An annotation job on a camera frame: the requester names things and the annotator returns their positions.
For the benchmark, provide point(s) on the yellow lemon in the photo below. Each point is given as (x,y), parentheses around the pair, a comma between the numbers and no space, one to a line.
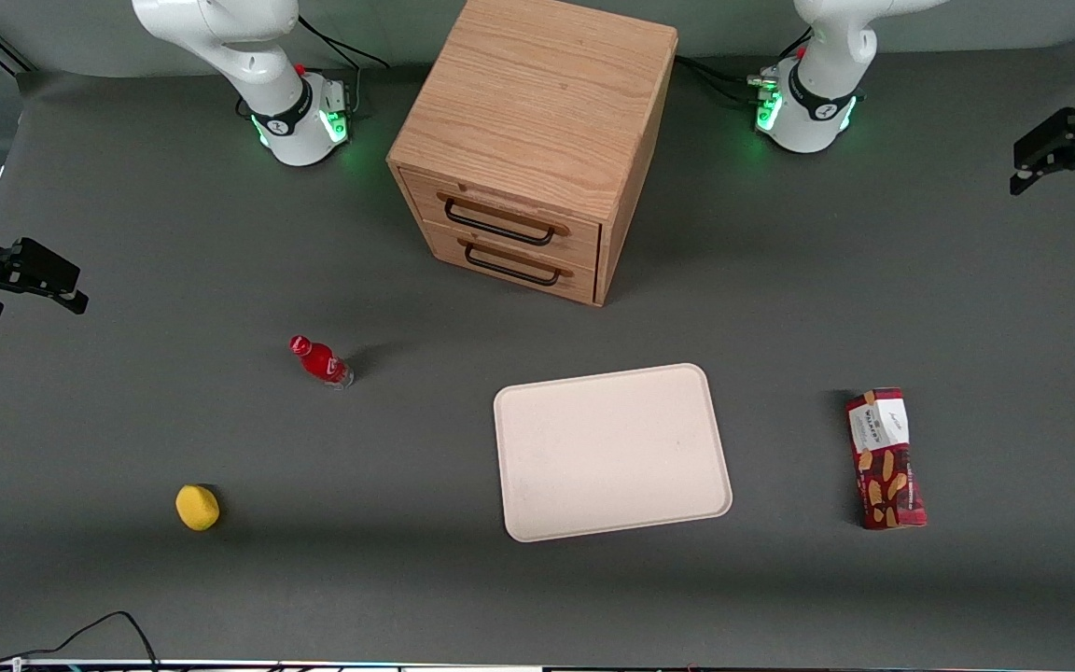
(197,508)

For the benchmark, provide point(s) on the red soda bottle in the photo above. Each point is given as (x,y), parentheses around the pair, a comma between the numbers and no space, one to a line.
(319,361)

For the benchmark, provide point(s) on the wooden drawer cabinet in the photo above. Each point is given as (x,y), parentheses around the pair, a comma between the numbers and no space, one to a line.
(537,103)

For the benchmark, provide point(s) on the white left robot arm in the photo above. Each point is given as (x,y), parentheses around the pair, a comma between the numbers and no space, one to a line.
(822,93)

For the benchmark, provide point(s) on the wooden drawer front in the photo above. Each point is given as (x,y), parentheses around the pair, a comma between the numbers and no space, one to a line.
(519,271)
(509,207)

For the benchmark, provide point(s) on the beige rectangular tray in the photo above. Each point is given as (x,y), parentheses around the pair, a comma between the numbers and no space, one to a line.
(607,453)

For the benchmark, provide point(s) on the red cookie box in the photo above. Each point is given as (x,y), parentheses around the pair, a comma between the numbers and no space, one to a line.
(887,467)

